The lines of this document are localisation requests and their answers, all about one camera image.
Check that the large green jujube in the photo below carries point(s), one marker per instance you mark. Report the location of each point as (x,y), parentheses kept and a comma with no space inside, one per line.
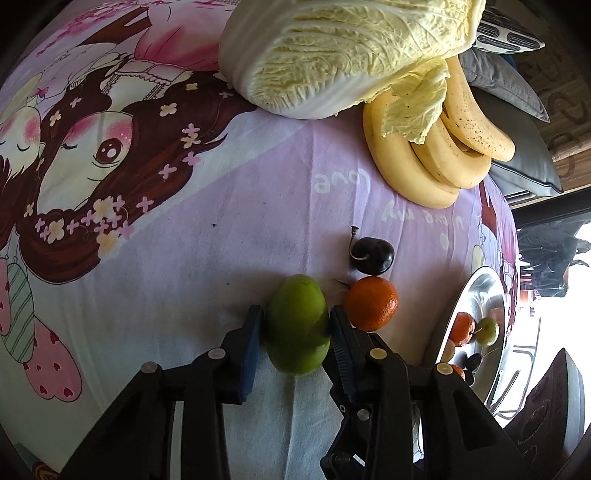
(298,323)

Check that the brown longan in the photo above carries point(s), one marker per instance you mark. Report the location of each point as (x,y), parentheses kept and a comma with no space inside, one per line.
(448,350)

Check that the grey leather cushion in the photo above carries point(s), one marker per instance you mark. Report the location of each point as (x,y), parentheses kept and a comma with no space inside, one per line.
(526,157)

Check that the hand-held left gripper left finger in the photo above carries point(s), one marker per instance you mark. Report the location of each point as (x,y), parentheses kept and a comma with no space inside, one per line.
(251,353)

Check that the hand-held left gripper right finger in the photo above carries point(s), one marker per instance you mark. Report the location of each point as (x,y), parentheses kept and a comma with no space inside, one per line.
(340,353)

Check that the grey fabric pillow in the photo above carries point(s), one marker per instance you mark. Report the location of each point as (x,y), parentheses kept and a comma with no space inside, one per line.
(503,78)

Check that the orange tangerine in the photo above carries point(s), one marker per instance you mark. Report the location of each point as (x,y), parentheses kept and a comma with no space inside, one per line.
(458,370)
(371,302)
(461,328)

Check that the black and white patterned pillow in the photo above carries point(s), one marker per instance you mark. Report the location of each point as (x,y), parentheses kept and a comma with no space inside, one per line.
(508,34)

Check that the round metal basin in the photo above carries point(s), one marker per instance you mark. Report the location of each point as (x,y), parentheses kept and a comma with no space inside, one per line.
(480,286)

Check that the yellow banana bunch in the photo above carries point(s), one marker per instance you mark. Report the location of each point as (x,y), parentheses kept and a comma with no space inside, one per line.
(415,170)

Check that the napa cabbage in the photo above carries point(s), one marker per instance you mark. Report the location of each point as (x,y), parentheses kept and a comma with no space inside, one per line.
(323,55)

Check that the small green jujube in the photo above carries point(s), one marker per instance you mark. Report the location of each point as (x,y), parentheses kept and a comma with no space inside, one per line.
(487,331)

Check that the pink printed bedsheet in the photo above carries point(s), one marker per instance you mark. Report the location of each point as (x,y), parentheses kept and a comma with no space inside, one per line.
(184,258)

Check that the dark cherry with stem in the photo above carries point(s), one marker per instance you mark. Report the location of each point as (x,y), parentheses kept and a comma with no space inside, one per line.
(374,256)

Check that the dark round object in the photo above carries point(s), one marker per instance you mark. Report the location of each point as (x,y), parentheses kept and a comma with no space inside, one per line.
(549,415)

